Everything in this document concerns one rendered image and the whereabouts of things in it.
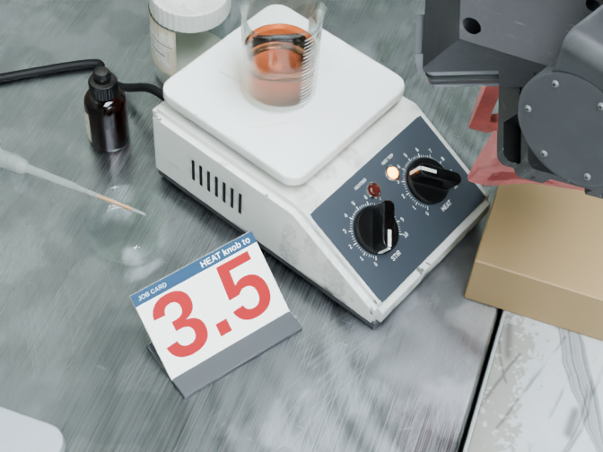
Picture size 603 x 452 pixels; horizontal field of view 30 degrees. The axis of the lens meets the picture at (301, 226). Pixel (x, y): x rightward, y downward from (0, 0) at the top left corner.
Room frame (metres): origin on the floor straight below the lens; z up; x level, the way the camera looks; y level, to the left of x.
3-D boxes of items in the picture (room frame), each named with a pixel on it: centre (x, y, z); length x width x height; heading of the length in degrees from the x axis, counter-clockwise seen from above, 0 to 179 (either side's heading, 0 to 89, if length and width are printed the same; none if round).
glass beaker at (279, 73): (0.52, 0.03, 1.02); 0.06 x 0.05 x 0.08; 149
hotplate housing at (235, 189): (0.51, 0.00, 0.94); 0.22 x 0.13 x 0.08; 54
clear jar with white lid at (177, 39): (0.62, 0.10, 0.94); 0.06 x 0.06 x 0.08
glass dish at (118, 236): (0.46, 0.12, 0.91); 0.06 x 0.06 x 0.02
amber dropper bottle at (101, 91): (0.54, 0.15, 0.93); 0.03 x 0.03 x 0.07
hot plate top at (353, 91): (0.52, 0.02, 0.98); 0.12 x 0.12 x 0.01; 54
